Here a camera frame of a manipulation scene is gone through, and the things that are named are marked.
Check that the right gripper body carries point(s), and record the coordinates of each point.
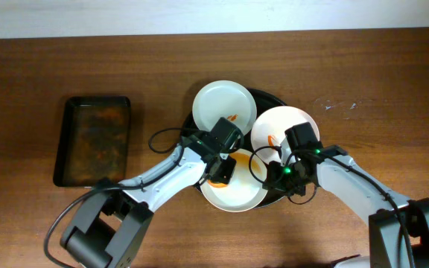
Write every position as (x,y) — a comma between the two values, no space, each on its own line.
(287,184)

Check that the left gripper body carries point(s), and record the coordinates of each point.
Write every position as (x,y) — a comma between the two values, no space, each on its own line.
(221,173)

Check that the green and orange sponge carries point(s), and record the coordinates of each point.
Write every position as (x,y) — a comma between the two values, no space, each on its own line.
(217,183)

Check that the white plate front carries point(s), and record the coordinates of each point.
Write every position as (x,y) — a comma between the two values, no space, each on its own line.
(243,192)

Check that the white plate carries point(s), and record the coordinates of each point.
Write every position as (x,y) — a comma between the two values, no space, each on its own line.
(243,192)
(224,99)
(269,130)

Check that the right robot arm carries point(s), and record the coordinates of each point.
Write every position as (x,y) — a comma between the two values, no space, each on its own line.
(398,226)

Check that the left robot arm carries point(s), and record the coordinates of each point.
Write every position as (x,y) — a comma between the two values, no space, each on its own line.
(111,220)

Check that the rectangular black tray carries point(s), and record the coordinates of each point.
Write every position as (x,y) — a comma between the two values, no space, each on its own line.
(93,141)

